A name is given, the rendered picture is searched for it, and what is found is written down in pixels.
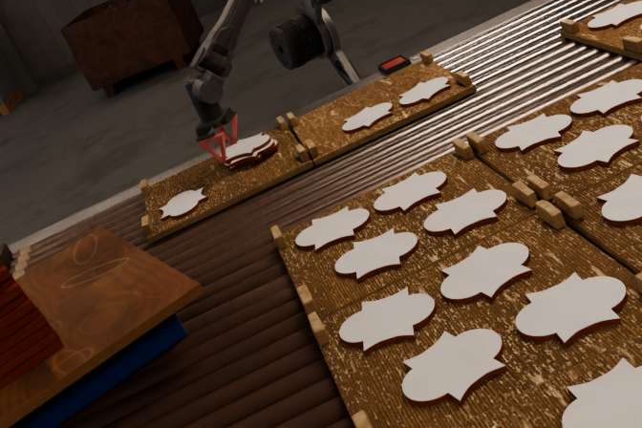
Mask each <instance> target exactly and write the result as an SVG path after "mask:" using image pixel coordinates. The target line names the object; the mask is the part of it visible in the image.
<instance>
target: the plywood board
mask: <svg viewBox="0 0 642 428"><path fill-rule="evenodd" d="M15 281H16V282H17V283H18V284H19V285H20V287H21V289H22V290H24V292H25V293H26V295H27V296H28V297H29V298H30V299H31V300H32V302H33V303H34V304H35V305H36V306H37V307H38V308H39V310H40V312H41V313H42V314H43V315H44V316H45V317H46V319H47V321H48V322H49V324H50V325H51V326H52V327H53V328H54V329H55V330H56V332H57V334H58V335H59V337H60V338H59V339H60V340H61V342H62V344H63V345H64V347H63V348H62V349H60V350H59V351H57V352H56V353H54V354H52V355H51V356H49V357H48V358H46V359H45V360H43V361H42V362H40V363H39V364H37V365H36V366H34V367H33V368H31V369H30V370H28V371H27V372H25V373H24V374H22V375H20V376H19V377H17V378H16V379H15V380H14V381H12V382H11V383H9V384H8V385H6V386H5V387H3V388H2V389H0V428H9V427H11V426H12V425H13V424H14V423H16V422H17V421H18V420H20V419H21V418H23V417H25V416H26V415H28V414H29V413H30V412H32V411H33V410H35V409H36V408H38V407H39V406H41V405H42V404H43V403H45V402H46V401H48V400H49V399H51V398H52V397H54V396H55V395H57V394H58V393H60V392H61V391H63V390H64V389H66V388H67V387H68V386H70V385H71V384H73V383H74V382H76V381H77V380H79V379H80V378H81V377H83V376H84V375H86V374H87V373H88V372H90V371H91V370H93V369H94V368H95V367H97V366H98V365H100V364H101V363H103V362H104V361H106V360H107V359H108V358H110V357H111V356H113V355H114V354H116V353H118V352H119V351H120V350H122V349H123V348H125V347H126V346H128V345H129V344H131V343H132V342H133V341H135V340H136V339H138V338H139V337H141V336H142V335H144V334H145V333H146V332H148V331H150V330H151V329H153V328H154V327H156V326H157V325H158V324H159V323H160V322H162V321H163V320H165V319H166V318H168V317H169V316H171V315H172V314H173V313H175V312H176V311H178V310H180V309H181V308H183V307H184V306H185V305H187V304H188V303H190V302H191V301H193V300H194V299H196V298H197V297H198V296H200V295H201V294H203V293H204V291H203V288H202V286H201V284H200V283H198V282H196V281H195V280H193V279H191V278H189V277H188V276H186V275H184V274H183V273H181V272H179V271H177V270H176V269H174V268H172V267H170V266H168V265H167V264H165V263H164V262H162V261H160V260H159V259H157V258H155V257H153V256H152V255H150V254H148V253H146V252H145V251H143V250H141V249H139V248H138V247H136V246H134V245H132V244H130V243H128V242H127V241H125V240H123V239H121V238H120V237H119V236H117V235H115V234H114V233H112V232H110V231H109V230H107V229H105V228H103V227H100V228H99V229H97V230H95V231H94V232H92V233H91V234H89V235H87V236H86V237H84V238H82V239H81V240H79V241H78V242H76V243H74V244H73V245H71V246H69V247H67V248H66V249H64V250H62V251H61V252H59V253H57V254H56V255H54V257H52V258H50V259H49V260H47V261H46V262H44V263H42V264H41V265H39V266H37V267H35V268H34V269H32V270H30V271H29V272H27V273H25V274H24V275H22V276H21V277H19V278H17V279H16V280H15Z"/></svg>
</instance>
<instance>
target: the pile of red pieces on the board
mask: <svg viewBox="0 0 642 428"><path fill-rule="evenodd" d="M59 338H60V337H59V335H58V334H57V332H56V330H55V329H54V328H53V327H52V326H51V325H50V324H49V322H48V321H47V319H46V317H45V316H44V315H43V314H42V313H41V312H40V310H39V308H38V307H37V306H36V305H35V304H34V303H33V302H32V300H31V299H30V298H29V297H28V296H27V295H26V293H25V292H24V290H22V289H21V287H20V285H19V284H18V283H17V282H16V281H15V280H14V278H13V277H12V275H11V274H10V272H9V271H8V269H7V268H6V267H5V266H4V265H3V264H2V262H1V261H0V389H2V388H3V387H5V386H6V385H8V384H9V383H11V382H12V381H14V380H15V379H16V378H17V377H19V376H20V375H22V374H24V373H25V372H27V371H28V370H30V369H31V368H33V367H34V366H36V365H37V364H39V363H40V362H42V361H43V360H45V359H46V358H48V357H49V356H51V355H52V354H54V353H56V352H57V351H59V350H60V349H62V348H63V347H64V345H63V344H62V342H61V340H60V339H59Z"/></svg>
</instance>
